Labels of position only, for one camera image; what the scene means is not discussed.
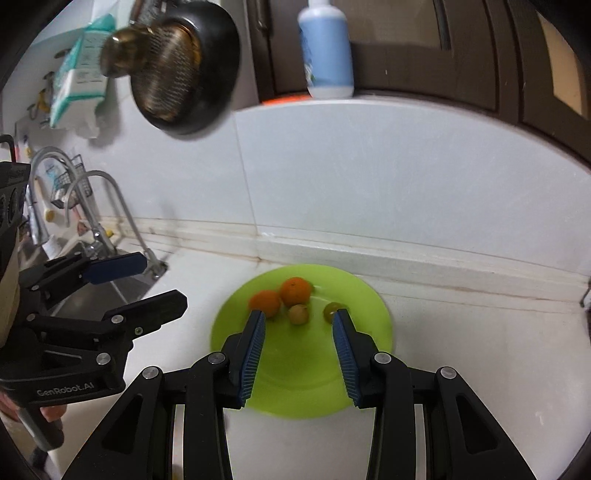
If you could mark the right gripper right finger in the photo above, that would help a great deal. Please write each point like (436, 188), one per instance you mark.
(463, 438)

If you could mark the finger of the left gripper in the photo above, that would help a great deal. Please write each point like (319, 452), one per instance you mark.
(128, 322)
(67, 274)

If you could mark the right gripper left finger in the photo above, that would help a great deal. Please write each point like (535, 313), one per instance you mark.
(134, 439)

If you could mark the orange mandarin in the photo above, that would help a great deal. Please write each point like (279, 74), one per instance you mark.
(266, 301)
(295, 291)

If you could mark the green tomato front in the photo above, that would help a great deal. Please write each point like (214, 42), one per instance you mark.
(331, 309)

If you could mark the tan longan back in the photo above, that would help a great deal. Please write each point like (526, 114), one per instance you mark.
(298, 314)

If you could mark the stainless steel sink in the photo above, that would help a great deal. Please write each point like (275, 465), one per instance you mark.
(92, 301)

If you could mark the large chrome faucet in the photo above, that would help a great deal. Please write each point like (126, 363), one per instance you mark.
(47, 224)

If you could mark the thin gooseneck faucet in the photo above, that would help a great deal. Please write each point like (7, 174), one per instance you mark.
(125, 221)

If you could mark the green plate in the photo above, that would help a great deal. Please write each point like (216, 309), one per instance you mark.
(299, 375)

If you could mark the tissue paper pack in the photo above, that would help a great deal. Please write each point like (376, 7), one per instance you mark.
(79, 87)

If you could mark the black frying pan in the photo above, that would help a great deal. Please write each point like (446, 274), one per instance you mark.
(191, 70)

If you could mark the blue white soap bottle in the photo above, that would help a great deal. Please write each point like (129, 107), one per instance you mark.
(327, 53)

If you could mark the black wire basket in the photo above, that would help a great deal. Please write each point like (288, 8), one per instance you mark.
(61, 180)

